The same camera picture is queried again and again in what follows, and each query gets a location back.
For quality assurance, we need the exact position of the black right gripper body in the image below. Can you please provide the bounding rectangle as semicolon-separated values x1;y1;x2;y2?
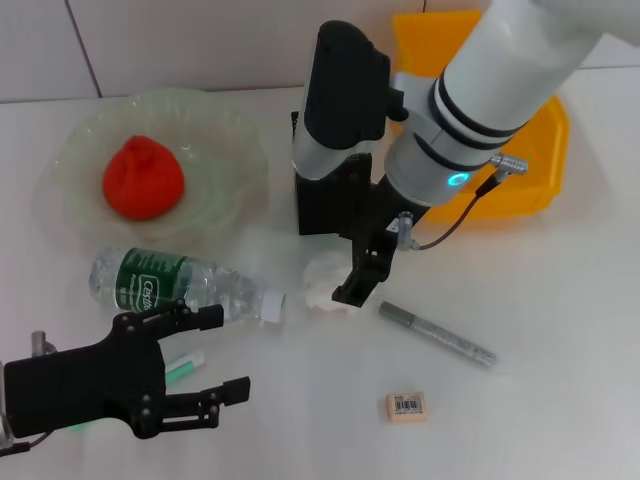
339;180;432;267

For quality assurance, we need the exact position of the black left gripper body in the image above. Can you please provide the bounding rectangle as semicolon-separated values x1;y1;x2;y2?
3;311;169;441

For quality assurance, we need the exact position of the white paper ball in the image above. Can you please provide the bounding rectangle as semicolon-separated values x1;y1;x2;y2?
301;251;359;314

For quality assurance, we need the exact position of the green pen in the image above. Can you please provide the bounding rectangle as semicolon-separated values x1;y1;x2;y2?
66;349;208;434

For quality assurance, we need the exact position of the clear green-label water bottle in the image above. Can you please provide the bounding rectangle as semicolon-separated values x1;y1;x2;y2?
88;246;288;327

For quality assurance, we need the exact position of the orange fruit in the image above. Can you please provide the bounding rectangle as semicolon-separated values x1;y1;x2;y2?
101;134;187;222

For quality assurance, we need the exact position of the black mesh pen holder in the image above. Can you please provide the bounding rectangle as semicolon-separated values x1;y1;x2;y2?
290;110;375;236

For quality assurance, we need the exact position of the grey marker pen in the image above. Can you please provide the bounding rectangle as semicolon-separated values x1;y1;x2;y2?
378;300;499;370

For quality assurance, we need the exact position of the beige eraser with barcode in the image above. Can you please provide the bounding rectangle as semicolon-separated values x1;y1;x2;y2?
385;391;430;426

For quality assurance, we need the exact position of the green glass fruit plate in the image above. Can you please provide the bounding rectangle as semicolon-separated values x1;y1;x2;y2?
52;88;272;247

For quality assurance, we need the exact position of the yellow plastic bin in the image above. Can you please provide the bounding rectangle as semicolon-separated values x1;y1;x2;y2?
391;9;572;224

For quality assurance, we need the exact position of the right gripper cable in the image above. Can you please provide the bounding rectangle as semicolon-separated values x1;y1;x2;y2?
396;153;531;252

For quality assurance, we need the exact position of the right wrist camera housing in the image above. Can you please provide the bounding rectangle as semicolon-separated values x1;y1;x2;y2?
291;19;407;182

